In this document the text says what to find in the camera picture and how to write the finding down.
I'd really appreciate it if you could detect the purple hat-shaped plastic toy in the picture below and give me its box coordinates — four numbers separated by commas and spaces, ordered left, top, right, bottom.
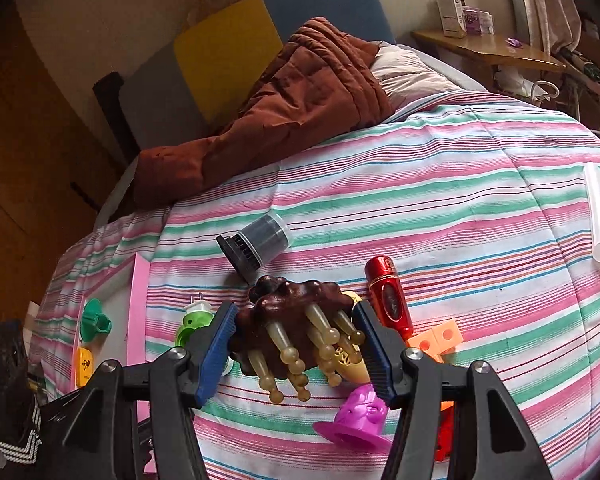
313, 382, 394, 451

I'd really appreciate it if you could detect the red bottle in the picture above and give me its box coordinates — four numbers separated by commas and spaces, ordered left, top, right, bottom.
364, 256, 415, 341

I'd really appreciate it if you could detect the beige curtain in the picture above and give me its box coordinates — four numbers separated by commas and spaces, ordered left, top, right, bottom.
522, 0, 581, 56

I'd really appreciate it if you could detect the white cable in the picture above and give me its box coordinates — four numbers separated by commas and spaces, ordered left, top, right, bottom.
529, 79, 562, 109

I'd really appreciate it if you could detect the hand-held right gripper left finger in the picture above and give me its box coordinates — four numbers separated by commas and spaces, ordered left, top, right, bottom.
55, 301, 239, 480

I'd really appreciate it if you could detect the green plastic clip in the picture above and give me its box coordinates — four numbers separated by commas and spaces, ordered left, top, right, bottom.
79, 298, 112, 344

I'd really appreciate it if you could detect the purple box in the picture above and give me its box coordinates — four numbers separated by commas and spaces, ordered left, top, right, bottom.
461, 6, 496, 36

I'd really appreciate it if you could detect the white pillow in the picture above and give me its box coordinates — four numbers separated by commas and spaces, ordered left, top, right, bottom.
370, 42, 461, 111

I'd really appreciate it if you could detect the grey yellow blue headboard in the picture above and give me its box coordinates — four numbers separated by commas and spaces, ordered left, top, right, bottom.
117, 0, 396, 154

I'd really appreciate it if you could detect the red plastic toy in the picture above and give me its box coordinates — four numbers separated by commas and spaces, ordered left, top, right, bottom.
434, 402, 457, 462

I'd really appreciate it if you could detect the grey cylindrical container black lid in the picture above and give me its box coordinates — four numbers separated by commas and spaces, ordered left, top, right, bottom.
216, 213, 292, 284

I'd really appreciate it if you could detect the brown quilt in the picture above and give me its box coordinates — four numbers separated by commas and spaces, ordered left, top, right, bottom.
132, 17, 396, 206

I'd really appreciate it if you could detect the orange cube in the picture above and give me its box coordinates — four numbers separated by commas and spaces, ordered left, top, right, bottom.
407, 332, 444, 361
432, 324, 461, 354

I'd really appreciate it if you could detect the wooden bedside desk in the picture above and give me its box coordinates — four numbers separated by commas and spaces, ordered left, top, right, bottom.
412, 29, 566, 74

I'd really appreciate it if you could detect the white tray with pink rim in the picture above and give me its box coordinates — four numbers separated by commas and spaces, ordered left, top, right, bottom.
70, 252, 156, 480

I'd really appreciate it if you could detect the yellow perforated oval case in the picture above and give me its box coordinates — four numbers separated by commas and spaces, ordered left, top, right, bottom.
327, 290, 371, 386

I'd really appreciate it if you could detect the striped bed sheet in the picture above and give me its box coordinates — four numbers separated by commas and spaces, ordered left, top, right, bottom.
32, 91, 600, 480

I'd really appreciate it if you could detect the orange plastic piece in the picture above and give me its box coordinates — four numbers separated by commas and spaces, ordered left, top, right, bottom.
75, 345, 104, 389

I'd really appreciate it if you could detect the white carton box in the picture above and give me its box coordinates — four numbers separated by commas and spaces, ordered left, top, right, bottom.
435, 0, 467, 39

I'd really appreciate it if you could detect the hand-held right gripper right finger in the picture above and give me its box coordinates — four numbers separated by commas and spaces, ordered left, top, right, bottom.
352, 300, 553, 480

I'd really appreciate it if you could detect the green plug-in device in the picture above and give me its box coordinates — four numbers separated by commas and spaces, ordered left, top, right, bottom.
175, 295, 234, 376

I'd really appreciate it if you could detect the brown knobbed massage brush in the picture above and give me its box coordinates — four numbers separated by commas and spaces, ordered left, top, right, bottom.
228, 275, 368, 404

